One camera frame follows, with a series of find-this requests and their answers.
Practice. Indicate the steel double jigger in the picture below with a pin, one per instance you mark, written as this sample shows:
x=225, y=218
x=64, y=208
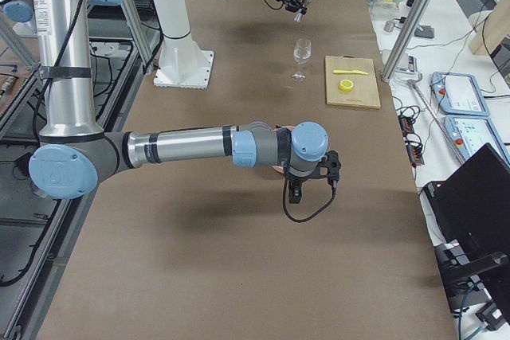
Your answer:
x=298, y=17

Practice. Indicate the clear wine glass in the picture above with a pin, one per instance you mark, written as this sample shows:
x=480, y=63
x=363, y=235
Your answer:
x=301, y=53

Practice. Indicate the pink bowl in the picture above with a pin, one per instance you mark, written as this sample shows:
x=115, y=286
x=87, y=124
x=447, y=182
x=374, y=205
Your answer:
x=273, y=146

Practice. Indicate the yellow plastic knife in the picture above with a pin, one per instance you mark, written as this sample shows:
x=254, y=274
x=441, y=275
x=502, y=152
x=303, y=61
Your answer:
x=352, y=72

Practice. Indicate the yellow lemon half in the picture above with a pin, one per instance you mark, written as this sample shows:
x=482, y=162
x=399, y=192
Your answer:
x=346, y=85

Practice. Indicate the bamboo cutting board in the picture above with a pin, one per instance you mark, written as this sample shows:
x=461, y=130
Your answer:
x=365, y=93

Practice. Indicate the brown table mat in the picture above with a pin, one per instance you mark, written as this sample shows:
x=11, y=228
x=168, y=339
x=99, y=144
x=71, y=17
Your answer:
x=201, y=249

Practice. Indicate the metal cane rod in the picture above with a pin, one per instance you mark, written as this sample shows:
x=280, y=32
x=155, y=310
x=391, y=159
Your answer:
x=413, y=84

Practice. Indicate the black laptop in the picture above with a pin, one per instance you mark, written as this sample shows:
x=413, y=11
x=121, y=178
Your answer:
x=472, y=205

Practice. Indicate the lower blue teach pendant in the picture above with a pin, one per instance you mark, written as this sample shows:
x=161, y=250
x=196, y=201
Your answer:
x=469, y=133

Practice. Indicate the blue teach pendant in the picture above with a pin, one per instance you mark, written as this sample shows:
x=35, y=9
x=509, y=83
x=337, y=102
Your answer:
x=458, y=94
x=469, y=133

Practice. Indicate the upper blue teach pendant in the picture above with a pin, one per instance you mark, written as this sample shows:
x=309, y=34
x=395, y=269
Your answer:
x=458, y=94

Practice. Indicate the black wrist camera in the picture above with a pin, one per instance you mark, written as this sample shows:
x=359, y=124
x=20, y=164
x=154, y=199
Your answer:
x=329, y=168

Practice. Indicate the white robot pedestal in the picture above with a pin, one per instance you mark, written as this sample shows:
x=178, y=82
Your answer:
x=182, y=64

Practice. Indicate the aluminium frame post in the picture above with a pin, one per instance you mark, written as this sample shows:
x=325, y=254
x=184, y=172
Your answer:
x=401, y=44

